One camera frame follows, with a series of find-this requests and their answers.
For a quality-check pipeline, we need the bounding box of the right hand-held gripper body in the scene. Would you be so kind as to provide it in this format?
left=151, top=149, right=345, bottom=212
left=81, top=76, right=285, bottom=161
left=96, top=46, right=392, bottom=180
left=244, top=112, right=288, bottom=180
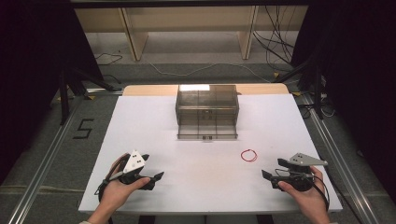
left=270, top=152, right=329, bottom=192

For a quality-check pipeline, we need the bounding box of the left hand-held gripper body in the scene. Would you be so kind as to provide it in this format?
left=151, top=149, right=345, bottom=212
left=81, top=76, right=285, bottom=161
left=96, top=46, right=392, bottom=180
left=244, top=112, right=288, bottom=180
left=118, top=149, right=157, bottom=191

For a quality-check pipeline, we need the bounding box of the person's left hand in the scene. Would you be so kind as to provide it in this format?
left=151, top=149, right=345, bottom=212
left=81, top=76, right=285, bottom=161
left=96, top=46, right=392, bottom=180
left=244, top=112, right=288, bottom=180
left=94, top=152, right=151, bottom=217

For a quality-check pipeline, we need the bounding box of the person's right hand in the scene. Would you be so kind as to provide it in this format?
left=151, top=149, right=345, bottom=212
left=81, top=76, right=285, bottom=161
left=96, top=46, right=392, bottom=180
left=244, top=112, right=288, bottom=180
left=277, top=165, right=330, bottom=217

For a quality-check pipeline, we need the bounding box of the red rubber band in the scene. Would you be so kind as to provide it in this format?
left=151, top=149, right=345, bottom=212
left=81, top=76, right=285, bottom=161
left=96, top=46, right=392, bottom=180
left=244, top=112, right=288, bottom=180
left=239, top=148, right=259, bottom=163

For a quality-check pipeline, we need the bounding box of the white table cover board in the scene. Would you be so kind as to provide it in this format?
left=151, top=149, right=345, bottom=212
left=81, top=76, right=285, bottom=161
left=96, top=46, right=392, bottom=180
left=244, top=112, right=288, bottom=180
left=78, top=93, right=344, bottom=216

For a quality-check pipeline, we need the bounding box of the transparent drawer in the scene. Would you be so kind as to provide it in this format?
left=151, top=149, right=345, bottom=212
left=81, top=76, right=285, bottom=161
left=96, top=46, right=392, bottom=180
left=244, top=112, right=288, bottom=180
left=176, top=123, right=240, bottom=142

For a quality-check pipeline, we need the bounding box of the black metal stand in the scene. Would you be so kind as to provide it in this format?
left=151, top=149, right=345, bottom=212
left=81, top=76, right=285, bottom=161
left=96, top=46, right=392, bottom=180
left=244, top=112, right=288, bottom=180
left=58, top=66, right=117, bottom=126
left=275, top=58, right=325, bottom=121

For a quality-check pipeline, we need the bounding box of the transparent drawer cabinet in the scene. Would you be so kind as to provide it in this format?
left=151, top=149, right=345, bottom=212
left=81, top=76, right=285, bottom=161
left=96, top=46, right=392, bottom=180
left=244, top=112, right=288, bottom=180
left=175, top=83, right=240, bottom=127

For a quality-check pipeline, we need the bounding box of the dark curtain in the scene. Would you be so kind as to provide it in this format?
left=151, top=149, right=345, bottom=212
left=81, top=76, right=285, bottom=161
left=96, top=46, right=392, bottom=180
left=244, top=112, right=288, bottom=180
left=0, top=0, right=105, bottom=185
left=290, top=0, right=396, bottom=204

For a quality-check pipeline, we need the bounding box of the light wooden desk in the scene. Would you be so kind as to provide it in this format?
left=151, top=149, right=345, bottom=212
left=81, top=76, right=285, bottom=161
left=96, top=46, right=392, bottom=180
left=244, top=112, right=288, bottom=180
left=74, top=5, right=310, bottom=62

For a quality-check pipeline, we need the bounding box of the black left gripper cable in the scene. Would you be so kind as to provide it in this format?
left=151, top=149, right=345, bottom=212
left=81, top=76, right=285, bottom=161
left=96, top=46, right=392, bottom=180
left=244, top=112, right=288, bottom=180
left=93, top=169, right=123, bottom=203

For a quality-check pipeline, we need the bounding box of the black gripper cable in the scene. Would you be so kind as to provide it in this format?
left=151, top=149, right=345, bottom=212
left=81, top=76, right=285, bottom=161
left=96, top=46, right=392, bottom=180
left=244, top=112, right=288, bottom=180
left=311, top=173, right=332, bottom=213
left=93, top=169, right=123, bottom=203

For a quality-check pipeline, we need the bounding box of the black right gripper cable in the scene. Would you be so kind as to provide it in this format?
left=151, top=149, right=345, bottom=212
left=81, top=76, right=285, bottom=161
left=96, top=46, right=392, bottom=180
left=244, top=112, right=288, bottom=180
left=311, top=173, right=332, bottom=213

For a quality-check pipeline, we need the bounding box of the short metal floor rail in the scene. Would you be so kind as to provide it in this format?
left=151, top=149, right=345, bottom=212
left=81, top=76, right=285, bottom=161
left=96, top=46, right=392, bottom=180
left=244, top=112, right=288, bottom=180
left=85, top=87, right=124, bottom=95

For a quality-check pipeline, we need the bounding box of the thin black floor cable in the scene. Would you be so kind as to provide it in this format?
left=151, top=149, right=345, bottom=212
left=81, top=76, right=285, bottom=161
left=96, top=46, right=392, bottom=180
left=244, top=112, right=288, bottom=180
left=93, top=51, right=124, bottom=66

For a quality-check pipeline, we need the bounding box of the bundle of black cables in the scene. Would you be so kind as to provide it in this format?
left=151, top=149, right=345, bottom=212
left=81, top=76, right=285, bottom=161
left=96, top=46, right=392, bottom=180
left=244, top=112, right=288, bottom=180
left=252, top=5, right=297, bottom=67

